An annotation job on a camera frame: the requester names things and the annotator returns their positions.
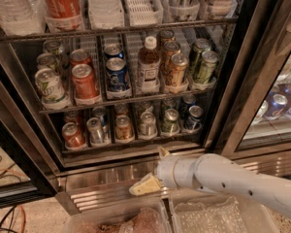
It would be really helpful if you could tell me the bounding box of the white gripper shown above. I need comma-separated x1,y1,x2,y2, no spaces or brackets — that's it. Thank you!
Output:
129,146,200,196

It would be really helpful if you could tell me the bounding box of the orange can bottom shelf front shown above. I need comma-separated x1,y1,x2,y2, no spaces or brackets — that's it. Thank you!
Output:
115,115,133,140

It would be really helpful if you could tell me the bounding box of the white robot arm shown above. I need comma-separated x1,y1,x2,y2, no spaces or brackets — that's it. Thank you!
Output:
129,147,291,219

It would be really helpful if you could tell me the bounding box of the silver white can bottom front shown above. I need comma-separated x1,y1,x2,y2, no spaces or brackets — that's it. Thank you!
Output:
139,112,157,139

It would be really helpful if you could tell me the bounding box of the green can bottom shelf front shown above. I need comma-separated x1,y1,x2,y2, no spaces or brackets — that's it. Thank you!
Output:
161,109,179,134

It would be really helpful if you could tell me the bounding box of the green can shelf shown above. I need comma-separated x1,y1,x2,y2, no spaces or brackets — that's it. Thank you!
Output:
161,109,179,134
193,50,219,84

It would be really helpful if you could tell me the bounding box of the blue can bottom shelf front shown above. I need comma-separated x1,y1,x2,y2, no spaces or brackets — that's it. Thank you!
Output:
183,105,204,131

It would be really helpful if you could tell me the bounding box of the blue can shelf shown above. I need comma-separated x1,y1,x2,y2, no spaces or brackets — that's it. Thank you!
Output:
183,105,204,131
104,44,124,60

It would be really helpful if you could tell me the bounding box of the silver can bottom shelf front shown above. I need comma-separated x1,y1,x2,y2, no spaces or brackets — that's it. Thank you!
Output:
86,117,105,144

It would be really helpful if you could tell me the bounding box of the red can bottom shelf front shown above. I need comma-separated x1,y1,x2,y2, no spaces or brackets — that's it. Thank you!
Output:
62,122,85,148

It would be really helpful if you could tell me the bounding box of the red can shelf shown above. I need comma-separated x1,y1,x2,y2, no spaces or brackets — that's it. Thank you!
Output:
70,49,93,67
72,64,100,99
62,122,85,148

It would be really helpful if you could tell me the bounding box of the blue pepsi can middle front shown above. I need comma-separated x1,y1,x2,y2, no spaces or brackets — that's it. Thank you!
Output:
106,57,129,92

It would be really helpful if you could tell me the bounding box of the red can middle shelf front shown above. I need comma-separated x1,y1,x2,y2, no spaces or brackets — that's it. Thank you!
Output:
72,64,100,99

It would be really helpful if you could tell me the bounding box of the green can middle shelf front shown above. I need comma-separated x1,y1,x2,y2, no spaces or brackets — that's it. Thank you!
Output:
193,50,219,84

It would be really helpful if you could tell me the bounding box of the gold can middle shelf front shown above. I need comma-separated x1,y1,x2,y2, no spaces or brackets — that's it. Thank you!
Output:
165,53,188,86

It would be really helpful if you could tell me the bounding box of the blue can middle shelf rear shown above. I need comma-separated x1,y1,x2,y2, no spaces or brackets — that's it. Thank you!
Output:
104,44,124,60

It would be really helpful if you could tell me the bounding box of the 7up can middle shelf front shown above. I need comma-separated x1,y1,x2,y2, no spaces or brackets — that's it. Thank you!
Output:
35,68,66,104

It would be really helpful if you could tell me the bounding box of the green can middle rear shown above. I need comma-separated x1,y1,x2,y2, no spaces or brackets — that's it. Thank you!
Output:
189,38,211,75

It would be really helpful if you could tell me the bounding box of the blue pepsi can right fridge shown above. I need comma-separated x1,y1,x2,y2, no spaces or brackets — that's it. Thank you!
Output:
264,93,288,120

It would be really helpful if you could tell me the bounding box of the open fridge glass door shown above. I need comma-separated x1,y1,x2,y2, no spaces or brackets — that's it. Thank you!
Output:
0,63,56,209

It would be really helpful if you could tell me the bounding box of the red can middle shelf rear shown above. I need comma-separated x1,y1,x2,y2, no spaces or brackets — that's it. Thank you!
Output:
70,49,93,67

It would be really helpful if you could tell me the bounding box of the red cola bottle top shelf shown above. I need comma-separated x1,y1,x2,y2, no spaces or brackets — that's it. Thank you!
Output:
45,0,84,33

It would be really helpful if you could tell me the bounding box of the clear water bottle top shelf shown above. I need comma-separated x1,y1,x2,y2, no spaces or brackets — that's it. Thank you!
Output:
0,0,46,36

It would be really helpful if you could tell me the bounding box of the left clear plastic bin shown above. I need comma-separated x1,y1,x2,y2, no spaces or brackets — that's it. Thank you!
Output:
61,198,172,233

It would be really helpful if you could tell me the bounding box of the clear plastic bin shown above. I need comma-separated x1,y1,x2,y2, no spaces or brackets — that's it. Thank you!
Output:
169,189,279,233
61,198,172,233

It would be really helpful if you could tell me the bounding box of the right clear plastic bin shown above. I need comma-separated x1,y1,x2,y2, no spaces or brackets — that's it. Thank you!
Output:
169,189,279,233

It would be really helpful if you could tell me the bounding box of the tea bottle white cap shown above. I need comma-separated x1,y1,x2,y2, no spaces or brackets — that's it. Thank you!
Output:
137,36,160,93

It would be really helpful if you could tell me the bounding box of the orange cable on floor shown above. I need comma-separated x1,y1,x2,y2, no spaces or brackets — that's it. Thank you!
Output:
0,168,27,233

